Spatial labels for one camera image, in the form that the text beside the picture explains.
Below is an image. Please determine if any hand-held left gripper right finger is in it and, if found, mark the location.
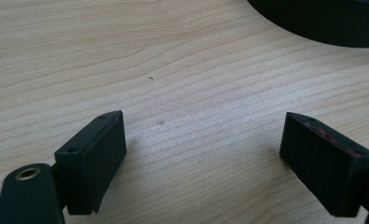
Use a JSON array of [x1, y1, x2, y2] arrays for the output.
[[278, 111, 369, 218]]

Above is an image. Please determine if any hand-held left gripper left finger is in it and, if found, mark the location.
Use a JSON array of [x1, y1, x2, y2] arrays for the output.
[[53, 109, 128, 216]]

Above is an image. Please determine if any black round object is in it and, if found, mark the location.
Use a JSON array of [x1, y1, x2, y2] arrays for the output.
[[247, 0, 369, 49]]

